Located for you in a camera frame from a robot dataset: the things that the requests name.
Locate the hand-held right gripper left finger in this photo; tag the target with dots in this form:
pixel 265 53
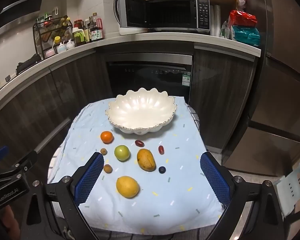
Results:
pixel 88 177

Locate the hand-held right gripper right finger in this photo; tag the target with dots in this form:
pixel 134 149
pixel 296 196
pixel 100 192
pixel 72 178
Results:
pixel 215 180

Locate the brown longan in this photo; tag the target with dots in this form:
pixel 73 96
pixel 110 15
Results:
pixel 107 168
pixel 104 151

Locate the yellow lemon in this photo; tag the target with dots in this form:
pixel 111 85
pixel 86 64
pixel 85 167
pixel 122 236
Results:
pixel 127 187

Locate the green apple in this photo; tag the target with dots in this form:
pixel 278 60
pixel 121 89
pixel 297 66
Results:
pixel 121 152

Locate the large orange mandarin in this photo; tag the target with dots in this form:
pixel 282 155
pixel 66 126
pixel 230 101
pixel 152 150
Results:
pixel 106 137

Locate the dark blueberry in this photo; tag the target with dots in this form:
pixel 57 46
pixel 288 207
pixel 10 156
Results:
pixel 162 170

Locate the yellow mango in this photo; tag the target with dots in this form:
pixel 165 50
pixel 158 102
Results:
pixel 146 160

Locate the red jujube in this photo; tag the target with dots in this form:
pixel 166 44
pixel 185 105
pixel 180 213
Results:
pixel 161 149
pixel 139 143

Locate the white scalloped ceramic bowl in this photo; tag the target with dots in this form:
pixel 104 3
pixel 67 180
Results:
pixel 140 110

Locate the person's left hand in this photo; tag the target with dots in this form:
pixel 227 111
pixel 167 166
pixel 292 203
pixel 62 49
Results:
pixel 10 220

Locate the light blue confetti cloth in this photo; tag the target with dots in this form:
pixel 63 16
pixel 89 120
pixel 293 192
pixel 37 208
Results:
pixel 165 205

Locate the checkered cloth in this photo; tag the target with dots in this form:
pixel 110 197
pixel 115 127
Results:
pixel 193 115

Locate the light blue plastic chair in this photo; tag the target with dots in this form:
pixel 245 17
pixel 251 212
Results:
pixel 292 185

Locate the dark wood base cabinets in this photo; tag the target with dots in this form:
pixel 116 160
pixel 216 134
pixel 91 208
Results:
pixel 220 92

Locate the black gas stove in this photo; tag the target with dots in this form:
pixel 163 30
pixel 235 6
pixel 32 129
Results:
pixel 27 65

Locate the pink condiment jar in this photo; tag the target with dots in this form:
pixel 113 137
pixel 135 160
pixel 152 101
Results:
pixel 50 53

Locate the dark refrigerator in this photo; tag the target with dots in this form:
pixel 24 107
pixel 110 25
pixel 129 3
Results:
pixel 285 80

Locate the white condiment jar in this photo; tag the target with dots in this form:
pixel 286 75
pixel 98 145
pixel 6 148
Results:
pixel 61 48
pixel 70 45

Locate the group of condiment bottles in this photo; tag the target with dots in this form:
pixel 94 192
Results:
pixel 43 38

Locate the yellow cap bottle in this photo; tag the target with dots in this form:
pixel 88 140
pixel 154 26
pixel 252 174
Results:
pixel 57 41

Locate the stainless range hood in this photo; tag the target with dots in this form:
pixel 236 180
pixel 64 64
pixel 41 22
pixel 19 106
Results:
pixel 15 15

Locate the green plastic container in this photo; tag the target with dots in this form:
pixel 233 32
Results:
pixel 78 37

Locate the slim sauce bottle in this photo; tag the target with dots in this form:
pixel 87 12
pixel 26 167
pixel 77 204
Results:
pixel 87 33

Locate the large soy sauce bottle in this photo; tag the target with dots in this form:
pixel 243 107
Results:
pixel 96 33

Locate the teal snack bag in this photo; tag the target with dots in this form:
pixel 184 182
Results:
pixel 246 36

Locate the white plastic bag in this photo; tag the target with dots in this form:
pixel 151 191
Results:
pixel 226 31

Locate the white kitchen countertop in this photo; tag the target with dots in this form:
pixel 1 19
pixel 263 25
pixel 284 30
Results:
pixel 165 38

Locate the red lid jar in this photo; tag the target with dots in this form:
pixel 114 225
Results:
pixel 78 23

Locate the clear plastic wrap roll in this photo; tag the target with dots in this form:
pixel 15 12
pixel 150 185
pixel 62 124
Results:
pixel 217 20

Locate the red snack bag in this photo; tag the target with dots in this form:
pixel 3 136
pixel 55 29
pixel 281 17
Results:
pixel 242 18

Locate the black microwave oven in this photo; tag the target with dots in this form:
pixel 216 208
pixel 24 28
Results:
pixel 202 12

